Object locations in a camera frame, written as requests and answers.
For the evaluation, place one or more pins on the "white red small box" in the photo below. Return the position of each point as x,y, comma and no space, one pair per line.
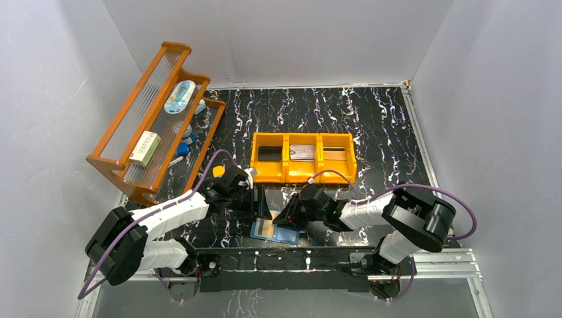
145,148

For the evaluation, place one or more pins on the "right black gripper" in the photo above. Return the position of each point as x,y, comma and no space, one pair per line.
292,209

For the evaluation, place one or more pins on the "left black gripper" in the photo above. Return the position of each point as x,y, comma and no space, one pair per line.
254,200

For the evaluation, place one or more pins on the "orange wooden shelf rack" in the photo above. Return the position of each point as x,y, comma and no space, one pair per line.
143,111

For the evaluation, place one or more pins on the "blue card holder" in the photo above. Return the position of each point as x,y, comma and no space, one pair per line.
282,235

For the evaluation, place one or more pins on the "silver cards in bin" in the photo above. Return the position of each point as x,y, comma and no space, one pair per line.
302,152

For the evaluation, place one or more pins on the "small grey blue item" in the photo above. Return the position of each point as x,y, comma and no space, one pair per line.
201,106

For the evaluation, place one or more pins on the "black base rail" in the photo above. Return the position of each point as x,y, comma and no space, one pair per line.
308,268

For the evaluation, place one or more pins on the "yellow three-compartment bin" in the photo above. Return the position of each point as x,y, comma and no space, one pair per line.
294,172

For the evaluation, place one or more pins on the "white pen on shelf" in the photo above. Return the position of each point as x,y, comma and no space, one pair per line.
175,161

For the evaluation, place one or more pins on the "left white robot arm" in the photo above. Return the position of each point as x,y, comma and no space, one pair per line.
126,241

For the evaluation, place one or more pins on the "light blue oval case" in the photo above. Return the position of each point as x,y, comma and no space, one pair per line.
180,96

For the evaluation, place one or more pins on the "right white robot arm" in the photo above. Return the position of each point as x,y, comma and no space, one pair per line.
420,219

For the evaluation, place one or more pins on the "yellow grey eraser block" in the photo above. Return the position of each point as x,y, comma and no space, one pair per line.
218,171

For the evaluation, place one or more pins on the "tan striped credit card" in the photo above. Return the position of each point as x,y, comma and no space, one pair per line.
265,228

